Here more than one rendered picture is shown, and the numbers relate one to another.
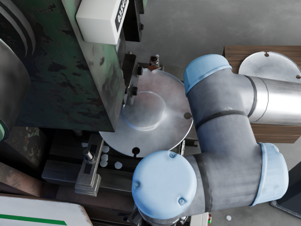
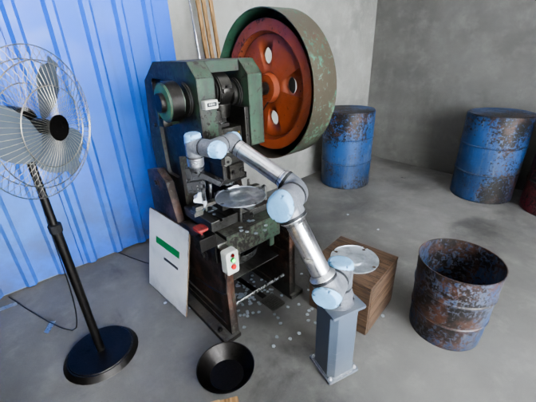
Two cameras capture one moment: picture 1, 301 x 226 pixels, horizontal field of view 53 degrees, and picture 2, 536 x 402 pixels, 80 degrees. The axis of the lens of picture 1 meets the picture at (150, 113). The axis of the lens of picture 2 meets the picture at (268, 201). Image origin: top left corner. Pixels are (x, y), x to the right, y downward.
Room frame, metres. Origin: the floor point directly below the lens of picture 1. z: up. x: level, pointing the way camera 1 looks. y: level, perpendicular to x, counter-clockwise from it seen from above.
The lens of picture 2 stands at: (-0.89, -1.01, 1.54)
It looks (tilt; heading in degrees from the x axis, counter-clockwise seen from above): 26 degrees down; 33
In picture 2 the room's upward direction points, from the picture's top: 2 degrees counter-clockwise
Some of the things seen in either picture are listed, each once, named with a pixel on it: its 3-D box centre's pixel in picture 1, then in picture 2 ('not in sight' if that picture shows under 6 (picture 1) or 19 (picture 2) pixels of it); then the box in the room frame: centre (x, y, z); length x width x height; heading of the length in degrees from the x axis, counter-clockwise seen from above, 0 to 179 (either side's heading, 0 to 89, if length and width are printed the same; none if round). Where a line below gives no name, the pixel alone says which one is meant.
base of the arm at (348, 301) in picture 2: not in sight; (338, 291); (0.26, -0.65, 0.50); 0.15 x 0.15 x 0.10
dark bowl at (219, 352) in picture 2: not in sight; (226, 369); (-0.08, -0.19, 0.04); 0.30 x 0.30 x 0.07
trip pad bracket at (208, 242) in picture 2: not in sight; (206, 249); (0.09, 0.01, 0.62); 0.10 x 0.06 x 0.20; 164
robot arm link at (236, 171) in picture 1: (234, 164); (214, 147); (0.12, -0.10, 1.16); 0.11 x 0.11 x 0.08; 3
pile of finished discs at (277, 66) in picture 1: (270, 76); (354, 258); (0.74, -0.58, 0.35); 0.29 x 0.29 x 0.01
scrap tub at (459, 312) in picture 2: not in sight; (451, 293); (0.84, -1.12, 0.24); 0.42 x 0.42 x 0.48
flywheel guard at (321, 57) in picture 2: not in sight; (254, 87); (0.81, 0.14, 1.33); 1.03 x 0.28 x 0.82; 74
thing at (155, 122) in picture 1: (144, 110); (240, 196); (0.42, 0.02, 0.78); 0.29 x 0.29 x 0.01
